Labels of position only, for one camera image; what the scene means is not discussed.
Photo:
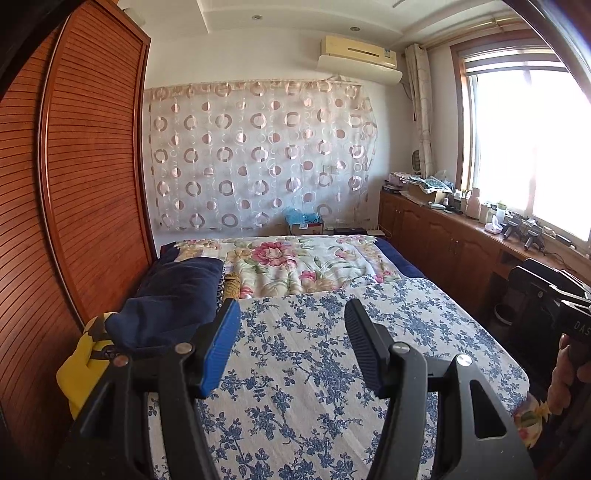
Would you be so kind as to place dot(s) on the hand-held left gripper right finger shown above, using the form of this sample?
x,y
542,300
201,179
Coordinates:
x,y
367,346

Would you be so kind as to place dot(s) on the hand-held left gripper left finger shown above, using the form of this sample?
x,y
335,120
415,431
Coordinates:
x,y
217,350

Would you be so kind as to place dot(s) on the navy blue printed t-shirt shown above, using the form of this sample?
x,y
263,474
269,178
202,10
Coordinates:
x,y
157,323

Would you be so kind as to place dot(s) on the person's right hand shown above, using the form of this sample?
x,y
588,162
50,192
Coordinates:
x,y
561,378

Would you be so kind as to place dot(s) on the dark circle-print cloth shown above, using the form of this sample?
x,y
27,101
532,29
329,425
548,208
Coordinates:
x,y
224,288

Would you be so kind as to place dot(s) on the yellow knitted cloth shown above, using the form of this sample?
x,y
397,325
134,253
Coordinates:
x,y
234,286

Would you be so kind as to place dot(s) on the blue floral bed sheet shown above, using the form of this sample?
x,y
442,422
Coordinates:
x,y
300,369

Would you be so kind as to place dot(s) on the round waste bin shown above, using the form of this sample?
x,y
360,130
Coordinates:
x,y
504,314

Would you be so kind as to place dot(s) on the dark blue folded cloth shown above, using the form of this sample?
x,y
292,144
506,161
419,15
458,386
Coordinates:
x,y
180,279

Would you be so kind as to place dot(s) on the dark blue bed sheet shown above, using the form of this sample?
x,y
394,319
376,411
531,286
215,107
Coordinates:
x,y
397,258

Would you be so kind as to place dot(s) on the black handheld device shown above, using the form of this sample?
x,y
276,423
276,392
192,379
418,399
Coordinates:
x,y
512,227
534,236

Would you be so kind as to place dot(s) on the floral patterned cloth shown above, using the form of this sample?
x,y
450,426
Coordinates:
x,y
531,420

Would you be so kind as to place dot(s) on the floral quilt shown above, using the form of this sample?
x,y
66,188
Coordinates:
x,y
295,263

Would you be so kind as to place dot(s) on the wooden side cabinet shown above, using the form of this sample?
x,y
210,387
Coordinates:
x,y
438,235

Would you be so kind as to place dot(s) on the yellow plush toy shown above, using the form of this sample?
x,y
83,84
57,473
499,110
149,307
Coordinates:
x,y
78,374

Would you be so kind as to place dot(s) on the pile of folded cloths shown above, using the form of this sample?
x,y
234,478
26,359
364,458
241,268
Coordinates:
x,y
398,181

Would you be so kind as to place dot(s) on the cluttered cardboard box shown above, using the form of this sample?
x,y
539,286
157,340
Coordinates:
x,y
429,189

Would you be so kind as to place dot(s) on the window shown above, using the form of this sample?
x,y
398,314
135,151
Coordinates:
x,y
526,147

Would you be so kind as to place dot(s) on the small white fan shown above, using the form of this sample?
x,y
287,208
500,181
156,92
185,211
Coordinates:
x,y
418,161

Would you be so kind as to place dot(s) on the wooden slatted wardrobe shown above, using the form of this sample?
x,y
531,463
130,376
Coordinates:
x,y
69,184

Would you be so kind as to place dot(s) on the patterned window curtain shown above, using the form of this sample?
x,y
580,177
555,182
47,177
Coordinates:
x,y
421,110

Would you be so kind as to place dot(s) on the white air conditioner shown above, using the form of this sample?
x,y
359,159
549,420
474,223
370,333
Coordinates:
x,y
358,57

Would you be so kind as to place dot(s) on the sheer circle-print wall curtain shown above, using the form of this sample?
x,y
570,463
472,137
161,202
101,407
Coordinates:
x,y
258,152

